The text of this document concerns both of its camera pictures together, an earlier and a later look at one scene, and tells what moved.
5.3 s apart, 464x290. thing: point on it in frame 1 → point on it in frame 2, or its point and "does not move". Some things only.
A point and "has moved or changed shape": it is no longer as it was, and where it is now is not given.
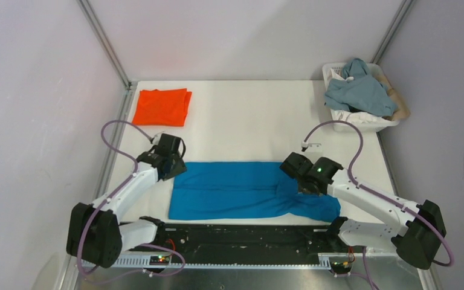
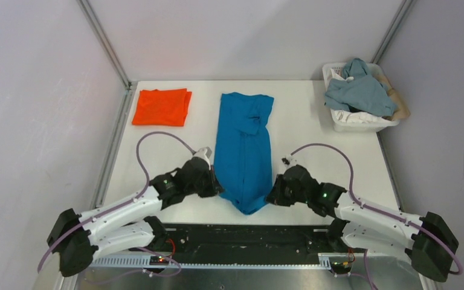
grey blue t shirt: [359, 91] does not move
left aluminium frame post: [105, 42] does not move
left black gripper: [180, 168] → [214, 188]
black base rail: [213, 240] does not move
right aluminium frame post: [391, 31] does not move
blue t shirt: [245, 190] has moved or changed shape
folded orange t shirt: [166, 107] does not move
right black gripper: [299, 188] → [276, 195]
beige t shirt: [402, 111] does not move
